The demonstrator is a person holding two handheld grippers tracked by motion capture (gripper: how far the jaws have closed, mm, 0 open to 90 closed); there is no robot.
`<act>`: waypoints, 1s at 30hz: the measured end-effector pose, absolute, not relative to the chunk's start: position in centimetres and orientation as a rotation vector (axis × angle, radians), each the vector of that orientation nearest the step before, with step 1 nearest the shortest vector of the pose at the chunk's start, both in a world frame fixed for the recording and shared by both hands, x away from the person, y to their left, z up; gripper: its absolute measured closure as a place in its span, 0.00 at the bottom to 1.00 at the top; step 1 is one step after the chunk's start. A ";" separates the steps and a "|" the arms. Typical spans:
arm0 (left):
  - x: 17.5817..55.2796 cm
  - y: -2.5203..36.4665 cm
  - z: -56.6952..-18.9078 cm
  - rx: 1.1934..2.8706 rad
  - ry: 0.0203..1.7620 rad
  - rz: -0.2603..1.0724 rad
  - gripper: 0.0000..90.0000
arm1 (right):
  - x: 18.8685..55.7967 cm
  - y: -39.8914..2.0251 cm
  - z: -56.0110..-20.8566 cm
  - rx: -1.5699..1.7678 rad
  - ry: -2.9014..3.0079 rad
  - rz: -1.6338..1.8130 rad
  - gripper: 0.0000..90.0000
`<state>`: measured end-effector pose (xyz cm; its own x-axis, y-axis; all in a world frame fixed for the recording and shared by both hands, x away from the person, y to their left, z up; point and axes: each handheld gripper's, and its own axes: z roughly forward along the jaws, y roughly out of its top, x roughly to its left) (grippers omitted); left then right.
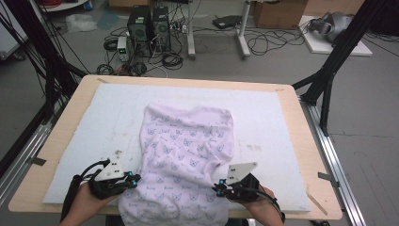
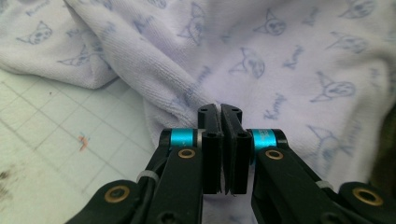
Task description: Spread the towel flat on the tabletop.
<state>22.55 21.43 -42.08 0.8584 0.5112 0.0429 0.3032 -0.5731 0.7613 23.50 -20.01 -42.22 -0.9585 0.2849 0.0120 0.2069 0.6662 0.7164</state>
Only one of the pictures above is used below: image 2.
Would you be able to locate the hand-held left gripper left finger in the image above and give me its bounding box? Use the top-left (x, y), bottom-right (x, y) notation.
top-left (146, 103), bottom-right (224, 224)

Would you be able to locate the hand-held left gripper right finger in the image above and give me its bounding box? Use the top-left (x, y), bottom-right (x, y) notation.
top-left (219, 103), bottom-right (353, 224)

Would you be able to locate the light purple printed towel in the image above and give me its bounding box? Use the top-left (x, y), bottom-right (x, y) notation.
top-left (0, 0), bottom-right (396, 224)

